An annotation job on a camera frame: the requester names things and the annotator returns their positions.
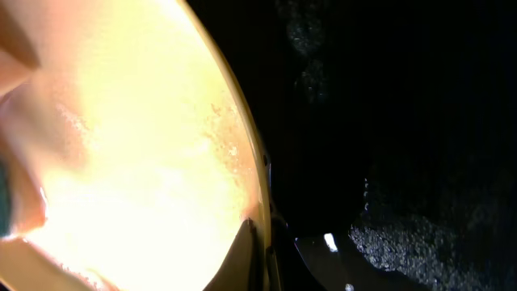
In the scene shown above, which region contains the yellow plate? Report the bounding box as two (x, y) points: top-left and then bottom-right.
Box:
(1, 0), (271, 290)

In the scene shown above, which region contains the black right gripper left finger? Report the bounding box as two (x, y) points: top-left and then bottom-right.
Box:
(204, 219), (263, 291)

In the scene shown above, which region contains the green yellow sponge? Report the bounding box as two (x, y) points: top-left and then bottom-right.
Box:
(0, 161), (12, 238)

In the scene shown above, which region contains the round black tray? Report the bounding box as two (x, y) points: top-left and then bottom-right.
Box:
(191, 0), (516, 290)

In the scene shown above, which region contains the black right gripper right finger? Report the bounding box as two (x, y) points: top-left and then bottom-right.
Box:
(269, 218), (326, 291)

